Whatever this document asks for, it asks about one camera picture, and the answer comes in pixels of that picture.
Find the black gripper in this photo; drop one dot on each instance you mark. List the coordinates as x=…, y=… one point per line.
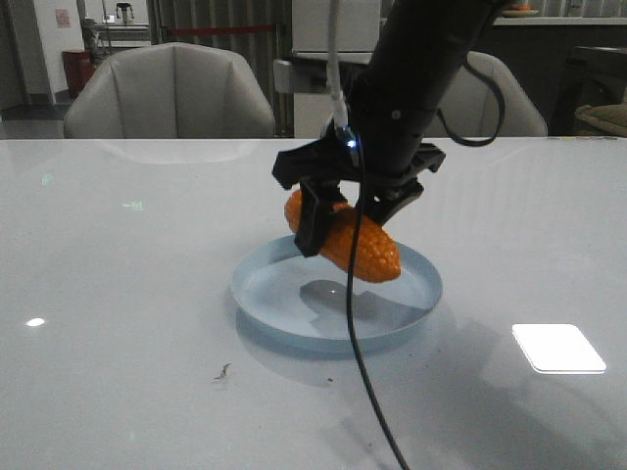
x=388, y=116

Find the orange toy corn cob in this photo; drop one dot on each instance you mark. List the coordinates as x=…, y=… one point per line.
x=378, y=258

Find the light blue round plate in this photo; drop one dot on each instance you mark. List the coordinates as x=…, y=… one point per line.
x=301, y=302

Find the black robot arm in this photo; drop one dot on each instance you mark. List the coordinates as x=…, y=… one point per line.
x=422, y=37

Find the right beige upholstered chair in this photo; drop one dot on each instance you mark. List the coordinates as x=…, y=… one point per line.
x=471, y=109

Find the beige upholstered chair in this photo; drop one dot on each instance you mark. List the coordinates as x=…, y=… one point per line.
x=471, y=109
x=172, y=90

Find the white cabinet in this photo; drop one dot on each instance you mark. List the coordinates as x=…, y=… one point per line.
x=357, y=34

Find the left beige upholstered chair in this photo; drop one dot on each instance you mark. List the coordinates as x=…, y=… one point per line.
x=172, y=90

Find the red barrier belt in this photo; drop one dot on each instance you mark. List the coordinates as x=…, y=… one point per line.
x=227, y=30

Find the dark grey counter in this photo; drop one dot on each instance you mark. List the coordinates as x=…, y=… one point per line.
x=535, y=50

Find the fruit bowl on counter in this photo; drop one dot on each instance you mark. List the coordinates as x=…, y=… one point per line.
x=517, y=11

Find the dark armchair with cushion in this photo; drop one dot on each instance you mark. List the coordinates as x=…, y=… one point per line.
x=594, y=76

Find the metal workbench with device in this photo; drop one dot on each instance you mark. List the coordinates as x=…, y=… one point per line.
x=120, y=24

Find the red cylindrical bin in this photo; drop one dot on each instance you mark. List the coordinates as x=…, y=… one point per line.
x=78, y=68

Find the pink wall notice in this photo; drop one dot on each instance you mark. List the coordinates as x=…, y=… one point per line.
x=62, y=18

